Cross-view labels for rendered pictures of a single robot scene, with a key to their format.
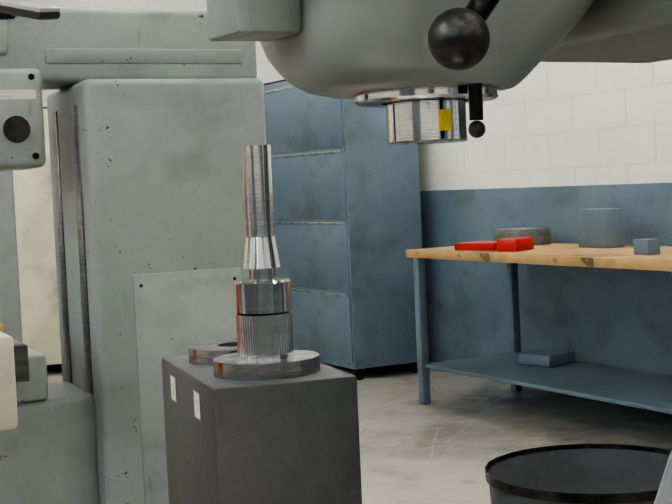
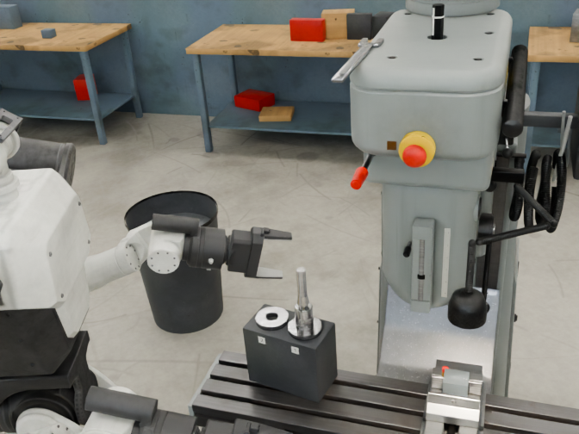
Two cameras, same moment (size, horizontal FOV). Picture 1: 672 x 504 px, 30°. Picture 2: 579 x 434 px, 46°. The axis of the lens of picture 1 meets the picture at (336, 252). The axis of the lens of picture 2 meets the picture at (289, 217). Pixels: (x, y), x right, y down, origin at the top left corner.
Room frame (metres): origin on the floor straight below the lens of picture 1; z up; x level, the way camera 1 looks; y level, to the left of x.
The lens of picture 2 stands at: (-0.01, 1.00, 2.23)
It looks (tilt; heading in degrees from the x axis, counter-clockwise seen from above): 29 degrees down; 319
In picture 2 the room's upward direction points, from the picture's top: 5 degrees counter-clockwise
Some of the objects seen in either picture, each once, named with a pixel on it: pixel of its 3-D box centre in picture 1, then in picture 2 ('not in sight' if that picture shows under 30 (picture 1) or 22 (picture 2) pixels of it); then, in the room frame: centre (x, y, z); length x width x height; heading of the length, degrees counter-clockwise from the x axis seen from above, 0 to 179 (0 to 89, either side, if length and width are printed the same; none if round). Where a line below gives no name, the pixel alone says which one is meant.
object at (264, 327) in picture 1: (264, 324); (304, 317); (1.04, 0.06, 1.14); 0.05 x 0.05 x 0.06
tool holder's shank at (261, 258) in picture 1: (259, 212); (301, 288); (1.04, 0.06, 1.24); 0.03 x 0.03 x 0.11
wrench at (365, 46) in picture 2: not in sight; (357, 58); (0.77, 0.14, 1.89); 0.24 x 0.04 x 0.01; 117
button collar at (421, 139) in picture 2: not in sight; (417, 149); (0.63, 0.14, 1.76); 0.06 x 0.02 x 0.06; 29
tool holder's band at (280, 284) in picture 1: (262, 285); (303, 307); (1.04, 0.06, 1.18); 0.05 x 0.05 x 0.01
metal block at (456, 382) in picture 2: not in sight; (455, 386); (0.68, -0.09, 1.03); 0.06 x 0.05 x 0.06; 30
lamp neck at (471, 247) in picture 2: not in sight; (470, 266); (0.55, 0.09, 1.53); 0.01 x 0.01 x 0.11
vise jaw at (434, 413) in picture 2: not in sight; (452, 409); (0.65, -0.05, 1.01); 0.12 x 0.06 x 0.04; 30
